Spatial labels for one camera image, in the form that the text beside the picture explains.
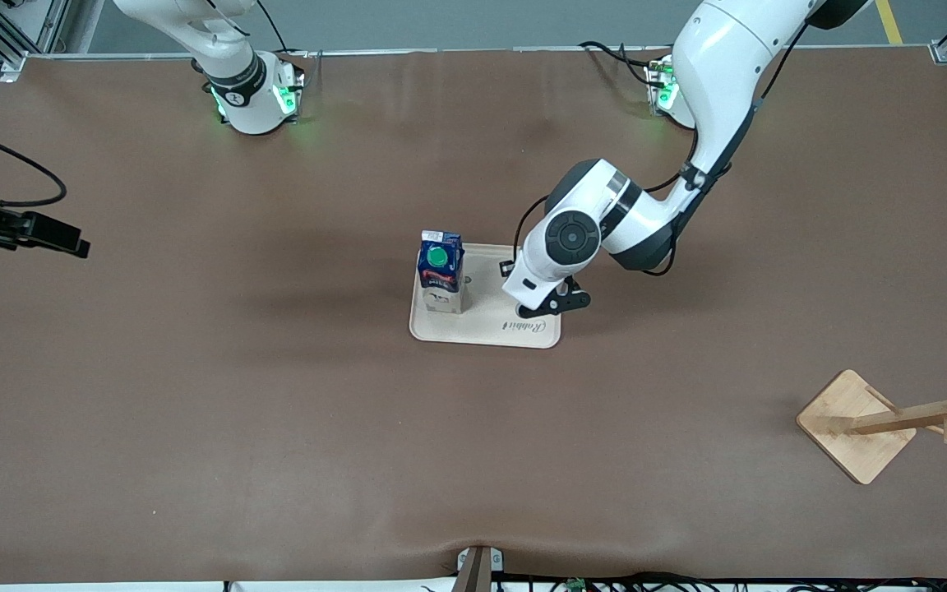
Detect blue milk carton green cap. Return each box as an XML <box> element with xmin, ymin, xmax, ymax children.
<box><xmin>417</xmin><ymin>230</ymin><xmax>465</xmax><ymax>316</ymax></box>

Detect cream plastic tray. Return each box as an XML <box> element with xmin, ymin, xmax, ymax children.
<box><xmin>409</xmin><ymin>242</ymin><xmax>563</xmax><ymax>349</ymax></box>

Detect wooden mug tree stand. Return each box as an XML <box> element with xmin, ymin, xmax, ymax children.
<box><xmin>796</xmin><ymin>364</ymin><xmax>947</xmax><ymax>485</ymax></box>

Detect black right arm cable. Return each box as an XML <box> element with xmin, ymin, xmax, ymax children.
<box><xmin>0</xmin><ymin>119</ymin><xmax>68</xmax><ymax>208</ymax></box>

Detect black base cable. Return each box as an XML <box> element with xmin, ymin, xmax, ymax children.
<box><xmin>578</xmin><ymin>39</ymin><xmax>665</xmax><ymax>88</ymax></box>
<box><xmin>252</xmin><ymin>0</ymin><xmax>312</xmax><ymax>83</ymax></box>

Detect metal table edge bracket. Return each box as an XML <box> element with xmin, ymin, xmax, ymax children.
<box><xmin>455</xmin><ymin>545</ymin><xmax>505</xmax><ymax>592</ymax></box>

